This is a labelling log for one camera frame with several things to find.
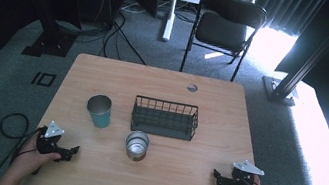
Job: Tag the black folding chair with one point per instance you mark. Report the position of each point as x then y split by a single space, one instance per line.
221 31

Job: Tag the black metal profile stand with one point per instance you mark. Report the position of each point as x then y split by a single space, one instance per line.
293 77

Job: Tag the person's left hand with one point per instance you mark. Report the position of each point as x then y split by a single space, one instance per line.
30 159

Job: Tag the teal metal cup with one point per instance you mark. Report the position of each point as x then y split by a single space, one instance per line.
100 112

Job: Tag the silver metal cup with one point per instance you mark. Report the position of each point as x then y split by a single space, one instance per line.
136 147

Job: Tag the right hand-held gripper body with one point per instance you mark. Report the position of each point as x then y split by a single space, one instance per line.
244 176

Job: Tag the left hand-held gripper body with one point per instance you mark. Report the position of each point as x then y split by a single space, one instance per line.
48 144

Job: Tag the black stand with base plate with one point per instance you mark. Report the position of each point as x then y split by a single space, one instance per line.
50 33

